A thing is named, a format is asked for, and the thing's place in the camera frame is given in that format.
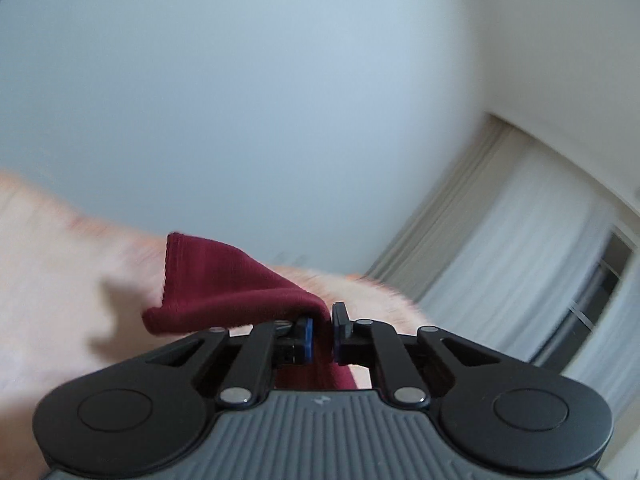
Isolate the maroon long-sleeve sweater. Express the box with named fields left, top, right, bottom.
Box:
left=142, top=233, right=357, bottom=390

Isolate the white sheer curtain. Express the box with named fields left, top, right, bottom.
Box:
left=563, top=255, right=640, bottom=419
left=419, top=146, right=617, bottom=361

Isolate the left white sheer curtain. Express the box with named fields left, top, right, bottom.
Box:
left=419, top=146, right=617, bottom=361

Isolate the floral peach comforter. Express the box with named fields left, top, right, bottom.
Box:
left=1, top=174, right=425, bottom=479

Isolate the left beige drape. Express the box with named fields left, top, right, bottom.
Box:
left=366, top=115, right=532, bottom=301

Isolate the white framed window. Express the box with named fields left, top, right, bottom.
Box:
left=529, top=231, right=634, bottom=373

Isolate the right white sheer curtain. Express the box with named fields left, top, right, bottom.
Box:
left=563, top=255, right=640, bottom=419

